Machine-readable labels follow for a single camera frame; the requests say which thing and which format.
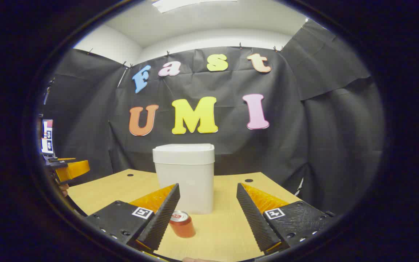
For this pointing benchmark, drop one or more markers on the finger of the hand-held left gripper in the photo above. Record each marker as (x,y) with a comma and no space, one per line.
(62,159)
(73,170)

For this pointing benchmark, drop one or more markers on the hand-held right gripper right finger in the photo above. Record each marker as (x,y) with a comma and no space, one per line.
(255,222)

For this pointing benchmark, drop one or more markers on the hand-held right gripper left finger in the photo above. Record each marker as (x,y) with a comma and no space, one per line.
(162,218)

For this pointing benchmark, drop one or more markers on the red pop can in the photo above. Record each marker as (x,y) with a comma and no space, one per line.
(183,225)

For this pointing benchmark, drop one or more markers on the white desktop garbage bin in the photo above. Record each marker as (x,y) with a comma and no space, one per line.
(187,174)

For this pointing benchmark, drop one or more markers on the wooden desktop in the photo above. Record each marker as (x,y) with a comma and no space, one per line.
(216,233)

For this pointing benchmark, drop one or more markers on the computer monitor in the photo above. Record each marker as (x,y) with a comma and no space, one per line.
(47,138)

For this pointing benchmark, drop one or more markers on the black backdrop cloth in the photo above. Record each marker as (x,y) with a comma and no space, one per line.
(304,127)

